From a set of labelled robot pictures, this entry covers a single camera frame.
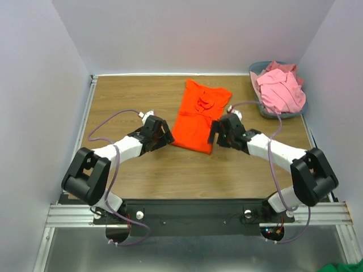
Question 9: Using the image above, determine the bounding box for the orange t shirt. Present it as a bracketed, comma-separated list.
[172, 79, 232, 155]

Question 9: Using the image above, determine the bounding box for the dusty pink t shirt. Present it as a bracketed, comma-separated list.
[266, 61, 304, 86]

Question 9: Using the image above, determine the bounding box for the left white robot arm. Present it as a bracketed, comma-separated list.
[61, 111, 174, 228]

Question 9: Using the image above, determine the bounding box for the aluminium frame rail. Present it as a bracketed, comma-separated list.
[45, 202, 353, 228]

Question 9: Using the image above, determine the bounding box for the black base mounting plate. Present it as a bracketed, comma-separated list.
[93, 198, 296, 237]

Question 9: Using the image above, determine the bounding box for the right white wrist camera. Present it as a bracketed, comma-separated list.
[227, 105, 243, 121]

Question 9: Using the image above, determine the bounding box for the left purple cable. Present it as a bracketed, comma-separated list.
[87, 109, 151, 247]

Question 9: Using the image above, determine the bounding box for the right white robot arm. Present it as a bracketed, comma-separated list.
[208, 113, 339, 221]

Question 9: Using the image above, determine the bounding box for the right aluminium side rail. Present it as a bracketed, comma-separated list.
[301, 115, 339, 203]

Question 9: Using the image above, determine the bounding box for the green cloth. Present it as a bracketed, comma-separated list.
[317, 262, 362, 272]

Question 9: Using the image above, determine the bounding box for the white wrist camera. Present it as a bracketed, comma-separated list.
[227, 105, 243, 121]
[138, 110, 154, 120]

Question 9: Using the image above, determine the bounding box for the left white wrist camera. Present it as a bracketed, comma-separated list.
[138, 110, 154, 120]

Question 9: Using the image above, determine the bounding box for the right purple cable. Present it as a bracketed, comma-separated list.
[226, 101, 312, 245]

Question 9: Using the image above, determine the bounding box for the purple cable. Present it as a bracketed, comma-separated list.
[87, 109, 151, 247]
[226, 101, 312, 245]

